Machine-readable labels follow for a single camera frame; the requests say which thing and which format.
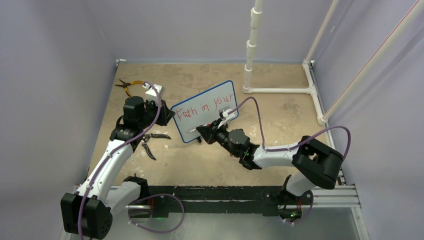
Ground aluminium frame rail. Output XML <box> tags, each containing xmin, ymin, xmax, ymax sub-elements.
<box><xmin>302</xmin><ymin>60</ymin><xmax>370</xmax><ymax>240</ymax></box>

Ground white PVC pipe frame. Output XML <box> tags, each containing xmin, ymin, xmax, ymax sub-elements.
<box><xmin>241</xmin><ymin>0</ymin><xmax>424</xmax><ymax>126</ymax></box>

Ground black handled cutters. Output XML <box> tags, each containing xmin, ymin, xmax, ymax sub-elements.
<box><xmin>140</xmin><ymin>133</ymin><xmax>172</xmax><ymax>161</ymax></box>

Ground purple cable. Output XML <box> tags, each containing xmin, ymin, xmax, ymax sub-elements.
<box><xmin>225</xmin><ymin>96</ymin><xmax>352</xmax><ymax>226</ymax></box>
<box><xmin>76</xmin><ymin>81</ymin><xmax>185</xmax><ymax>240</ymax></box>

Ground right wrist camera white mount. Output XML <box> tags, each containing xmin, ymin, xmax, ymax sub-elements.
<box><xmin>218</xmin><ymin>106</ymin><xmax>236</xmax><ymax>128</ymax></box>

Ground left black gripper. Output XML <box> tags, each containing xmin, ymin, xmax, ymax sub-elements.
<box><xmin>138</xmin><ymin>98</ymin><xmax>175</xmax><ymax>130</ymax></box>

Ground yellow handled pliers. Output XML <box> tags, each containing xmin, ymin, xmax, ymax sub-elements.
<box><xmin>114</xmin><ymin>79</ymin><xmax>144</xmax><ymax>98</ymax></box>

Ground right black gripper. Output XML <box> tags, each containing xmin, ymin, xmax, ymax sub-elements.
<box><xmin>197</xmin><ymin>117</ymin><xmax>240</xmax><ymax>158</ymax></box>

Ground red capped whiteboard marker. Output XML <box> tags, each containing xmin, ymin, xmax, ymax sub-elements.
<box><xmin>188</xmin><ymin>123</ymin><xmax>210</xmax><ymax>133</ymax></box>

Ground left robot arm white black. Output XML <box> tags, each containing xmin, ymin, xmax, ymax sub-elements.
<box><xmin>60</xmin><ymin>96</ymin><xmax>175</xmax><ymax>240</ymax></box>

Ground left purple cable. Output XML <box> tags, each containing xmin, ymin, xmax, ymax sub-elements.
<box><xmin>76</xmin><ymin>81</ymin><xmax>185</xmax><ymax>240</ymax></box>

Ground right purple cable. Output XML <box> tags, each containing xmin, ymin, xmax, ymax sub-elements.
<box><xmin>225</xmin><ymin>96</ymin><xmax>352</xmax><ymax>226</ymax></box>

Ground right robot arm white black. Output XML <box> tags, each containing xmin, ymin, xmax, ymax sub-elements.
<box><xmin>196</xmin><ymin>120</ymin><xmax>346</xmax><ymax>204</ymax></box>

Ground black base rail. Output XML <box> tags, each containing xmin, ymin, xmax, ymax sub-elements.
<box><xmin>124</xmin><ymin>176</ymin><xmax>312</xmax><ymax>219</ymax></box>

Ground blue framed whiteboard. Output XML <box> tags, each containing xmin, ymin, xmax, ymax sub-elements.
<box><xmin>170</xmin><ymin>80</ymin><xmax>238</xmax><ymax>144</ymax></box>

